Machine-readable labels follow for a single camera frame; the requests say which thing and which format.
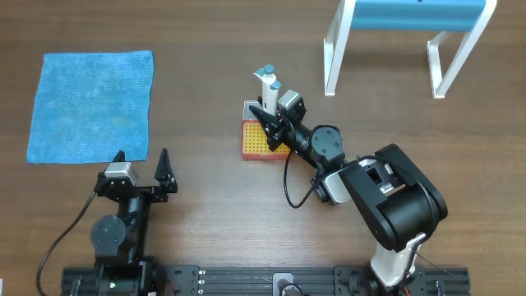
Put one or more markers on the mounting rail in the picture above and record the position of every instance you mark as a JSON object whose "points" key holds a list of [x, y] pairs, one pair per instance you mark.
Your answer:
{"points": [[246, 281]]}

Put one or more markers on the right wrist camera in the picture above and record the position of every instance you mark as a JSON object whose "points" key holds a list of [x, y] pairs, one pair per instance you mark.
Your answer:
{"points": [[289, 99]]}

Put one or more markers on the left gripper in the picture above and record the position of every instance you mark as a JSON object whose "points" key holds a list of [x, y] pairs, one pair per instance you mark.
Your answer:
{"points": [[123, 191]]}

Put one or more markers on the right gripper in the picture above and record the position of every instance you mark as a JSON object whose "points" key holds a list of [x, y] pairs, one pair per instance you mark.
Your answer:
{"points": [[295, 117]]}

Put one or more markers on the red and yellow tip box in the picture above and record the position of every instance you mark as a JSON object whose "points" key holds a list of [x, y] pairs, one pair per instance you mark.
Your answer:
{"points": [[255, 144]]}

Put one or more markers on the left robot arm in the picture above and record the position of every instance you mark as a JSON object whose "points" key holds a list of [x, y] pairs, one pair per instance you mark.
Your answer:
{"points": [[123, 230]]}

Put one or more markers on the white and blue stand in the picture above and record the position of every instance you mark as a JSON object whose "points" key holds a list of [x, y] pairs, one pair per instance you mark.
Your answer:
{"points": [[411, 16]]}

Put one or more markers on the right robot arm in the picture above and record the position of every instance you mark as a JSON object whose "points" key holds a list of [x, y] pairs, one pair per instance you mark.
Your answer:
{"points": [[394, 205]]}

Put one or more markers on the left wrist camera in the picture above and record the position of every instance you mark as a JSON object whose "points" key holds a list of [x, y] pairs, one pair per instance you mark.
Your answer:
{"points": [[120, 172]]}

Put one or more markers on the white pipette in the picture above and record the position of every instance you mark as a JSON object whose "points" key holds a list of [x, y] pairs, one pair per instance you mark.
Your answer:
{"points": [[269, 94]]}

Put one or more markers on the blue cloth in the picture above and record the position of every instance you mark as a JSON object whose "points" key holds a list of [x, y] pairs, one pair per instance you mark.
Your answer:
{"points": [[90, 107]]}

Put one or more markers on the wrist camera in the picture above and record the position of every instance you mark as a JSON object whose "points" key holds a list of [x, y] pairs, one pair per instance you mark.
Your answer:
{"points": [[289, 99], [120, 172]]}

